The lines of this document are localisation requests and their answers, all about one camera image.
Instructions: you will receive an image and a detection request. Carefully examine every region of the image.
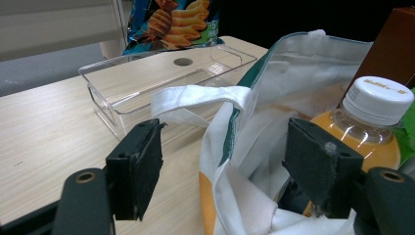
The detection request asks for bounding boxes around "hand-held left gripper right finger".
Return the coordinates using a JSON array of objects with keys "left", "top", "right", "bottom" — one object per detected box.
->
[{"left": 282, "top": 117, "right": 365, "bottom": 219}]

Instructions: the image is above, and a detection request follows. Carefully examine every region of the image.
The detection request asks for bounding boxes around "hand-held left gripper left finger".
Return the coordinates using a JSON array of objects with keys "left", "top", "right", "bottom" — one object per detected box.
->
[{"left": 106, "top": 117, "right": 167, "bottom": 221}]

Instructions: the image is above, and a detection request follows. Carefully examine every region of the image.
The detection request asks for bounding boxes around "white printed tote bag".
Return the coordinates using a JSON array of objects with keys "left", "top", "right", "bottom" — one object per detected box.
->
[{"left": 150, "top": 28, "right": 375, "bottom": 235}]

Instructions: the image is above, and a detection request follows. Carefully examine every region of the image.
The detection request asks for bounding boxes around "orange juice bottle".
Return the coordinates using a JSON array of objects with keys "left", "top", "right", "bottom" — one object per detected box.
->
[{"left": 302, "top": 75, "right": 415, "bottom": 216}]

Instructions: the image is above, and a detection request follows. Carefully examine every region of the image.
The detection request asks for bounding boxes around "green snack packet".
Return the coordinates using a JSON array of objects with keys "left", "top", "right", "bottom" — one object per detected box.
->
[{"left": 392, "top": 97, "right": 415, "bottom": 167}]

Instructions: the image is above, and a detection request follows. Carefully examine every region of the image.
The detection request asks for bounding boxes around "clear plastic tray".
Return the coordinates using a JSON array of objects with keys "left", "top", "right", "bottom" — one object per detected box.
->
[{"left": 77, "top": 43, "right": 258, "bottom": 141}]

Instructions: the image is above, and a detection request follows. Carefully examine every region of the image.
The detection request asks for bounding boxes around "brown cardboard box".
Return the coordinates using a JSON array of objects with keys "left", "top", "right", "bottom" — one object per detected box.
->
[{"left": 337, "top": 6, "right": 415, "bottom": 109}]

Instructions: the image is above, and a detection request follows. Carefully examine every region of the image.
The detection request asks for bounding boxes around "blue chip bag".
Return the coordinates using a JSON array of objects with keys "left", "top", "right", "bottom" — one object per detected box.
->
[{"left": 121, "top": 0, "right": 225, "bottom": 56}]

